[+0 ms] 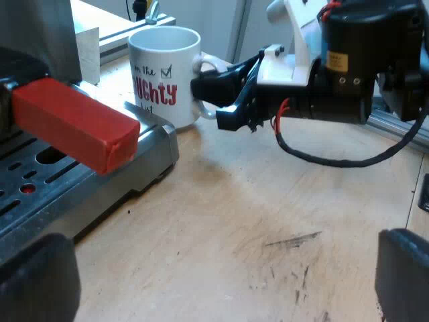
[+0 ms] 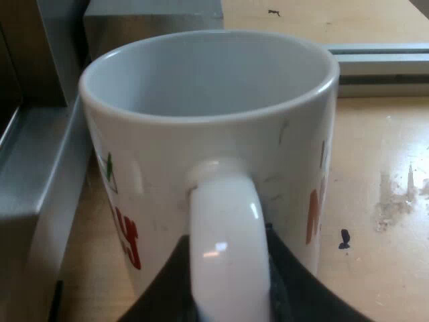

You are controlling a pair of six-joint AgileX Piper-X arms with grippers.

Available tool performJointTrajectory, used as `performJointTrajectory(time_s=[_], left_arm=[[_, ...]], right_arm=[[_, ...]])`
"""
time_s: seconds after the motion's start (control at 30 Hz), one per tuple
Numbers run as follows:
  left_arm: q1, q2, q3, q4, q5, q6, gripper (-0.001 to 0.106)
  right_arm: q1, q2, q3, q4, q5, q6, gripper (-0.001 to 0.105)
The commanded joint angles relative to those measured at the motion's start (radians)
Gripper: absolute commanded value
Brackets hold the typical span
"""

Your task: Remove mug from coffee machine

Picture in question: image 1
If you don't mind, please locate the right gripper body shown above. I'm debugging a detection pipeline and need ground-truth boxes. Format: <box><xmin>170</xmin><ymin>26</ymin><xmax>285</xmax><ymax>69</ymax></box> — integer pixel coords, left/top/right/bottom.
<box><xmin>253</xmin><ymin>60</ymin><xmax>375</xmax><ymax>126</ymax></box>

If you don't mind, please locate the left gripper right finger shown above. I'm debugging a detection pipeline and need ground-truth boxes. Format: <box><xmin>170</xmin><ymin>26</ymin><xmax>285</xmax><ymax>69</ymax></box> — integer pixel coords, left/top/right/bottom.
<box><xmin>374</xmin><ymin>228</ymin><xmax>429</xmax><ymax>322</ymax></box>

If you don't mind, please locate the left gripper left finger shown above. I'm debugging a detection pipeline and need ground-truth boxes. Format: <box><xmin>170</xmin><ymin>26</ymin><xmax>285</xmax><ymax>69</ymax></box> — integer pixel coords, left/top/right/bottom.
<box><xmin>0</xmin><ymin>232</ymin><xmax>82</xmax><ymax>322</ymax></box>

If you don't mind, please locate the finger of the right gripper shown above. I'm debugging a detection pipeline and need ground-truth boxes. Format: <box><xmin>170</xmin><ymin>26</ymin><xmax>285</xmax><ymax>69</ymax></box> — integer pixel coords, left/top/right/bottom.
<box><xmin>215</xmin><ymin>85</ymin><xmax>259</xmax><ymax>133</ymax></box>
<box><xmin>190</xmin><ymin>55</ymin><xmax>263</xmax><ymax>103</ymax></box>

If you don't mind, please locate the white mug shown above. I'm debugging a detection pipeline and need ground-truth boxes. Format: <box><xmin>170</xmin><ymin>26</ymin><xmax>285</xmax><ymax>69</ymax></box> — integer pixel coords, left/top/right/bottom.
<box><xmin>127</xmin><ymin>25</ymin><xmax>219</xmax><ymax>131</ymax></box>

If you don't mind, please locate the steel espresso machine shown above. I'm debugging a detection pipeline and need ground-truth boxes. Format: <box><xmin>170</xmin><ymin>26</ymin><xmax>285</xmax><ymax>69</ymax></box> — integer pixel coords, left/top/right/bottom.
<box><xmin>0</xmin><ymin>0</ymin><xmax>180</xmax><ymax>266</ymax></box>

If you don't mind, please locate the metal block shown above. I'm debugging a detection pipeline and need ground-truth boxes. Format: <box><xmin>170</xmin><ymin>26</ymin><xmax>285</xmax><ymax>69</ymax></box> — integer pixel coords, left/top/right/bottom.
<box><xmin>75</xmin><ymin>27</ymin><xmax>101</xmax><ymax>85</ymax></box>

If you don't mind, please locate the black cable with red wires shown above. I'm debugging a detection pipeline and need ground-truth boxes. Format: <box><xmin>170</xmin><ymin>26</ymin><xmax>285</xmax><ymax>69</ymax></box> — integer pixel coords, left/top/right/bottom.
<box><xmin>271</xmin><ymin>98</ymin><xmax>429</xmax><ymax>169</ymax></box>

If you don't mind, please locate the aluminium rail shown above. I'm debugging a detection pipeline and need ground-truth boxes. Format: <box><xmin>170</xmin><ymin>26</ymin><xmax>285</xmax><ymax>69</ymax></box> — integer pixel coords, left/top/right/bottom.
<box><xmin>366</xmin><ymin>95</ymin><xmax>429</xmax><ymax>152</ymax></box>
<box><xmin>99</xmin><ymin>12</ymin><xmax>177</xmax><ymax>65</ymax></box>

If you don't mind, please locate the filter holder with red-ended handle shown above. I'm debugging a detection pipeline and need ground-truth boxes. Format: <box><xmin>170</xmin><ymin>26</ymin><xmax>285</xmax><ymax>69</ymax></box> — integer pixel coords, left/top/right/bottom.
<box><xmin>0</xmin><ymin>46</ymin><xmax>141</xmax><ymax>176</ymax></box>

